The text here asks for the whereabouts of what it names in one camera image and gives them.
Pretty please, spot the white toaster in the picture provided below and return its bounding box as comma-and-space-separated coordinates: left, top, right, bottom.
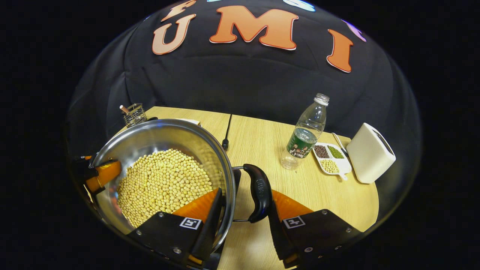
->
346, 123, 396, 184

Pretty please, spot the black power cable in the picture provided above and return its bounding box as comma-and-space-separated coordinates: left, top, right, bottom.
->
222, 114, 233, 151

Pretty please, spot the clear plastic water bottle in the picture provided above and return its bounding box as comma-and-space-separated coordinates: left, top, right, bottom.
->
280, 93, 330, 171

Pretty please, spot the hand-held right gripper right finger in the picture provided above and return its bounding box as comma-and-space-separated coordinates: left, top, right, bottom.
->
268, 189, 362, 269

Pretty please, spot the pile of yellow soybeans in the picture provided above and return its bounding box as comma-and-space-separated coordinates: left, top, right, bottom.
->
116, 148, 213, 228

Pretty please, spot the white spoon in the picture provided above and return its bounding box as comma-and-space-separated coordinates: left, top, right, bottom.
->
331, 132, 350, 157

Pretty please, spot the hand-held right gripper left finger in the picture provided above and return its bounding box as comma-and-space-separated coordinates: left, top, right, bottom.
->
127, 187, 225, 267

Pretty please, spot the steel pot with black handles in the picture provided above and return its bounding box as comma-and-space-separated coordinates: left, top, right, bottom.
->
90, 119, 272, 259

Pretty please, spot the small metal wire rack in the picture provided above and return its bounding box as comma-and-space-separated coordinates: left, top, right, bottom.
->
119, 103, 148, 129

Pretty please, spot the white divided bean dish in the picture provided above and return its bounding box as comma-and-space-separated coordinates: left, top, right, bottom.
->
312, 142, 353, 181

